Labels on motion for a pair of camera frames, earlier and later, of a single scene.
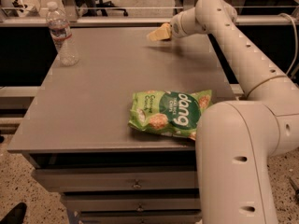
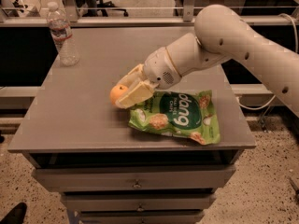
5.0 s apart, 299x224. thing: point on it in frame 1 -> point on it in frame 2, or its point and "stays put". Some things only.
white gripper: [176, 27] -> [159, 66]
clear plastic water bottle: [61, 35] stays put
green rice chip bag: [169, 113] stays put
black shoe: [16, 215] stays put
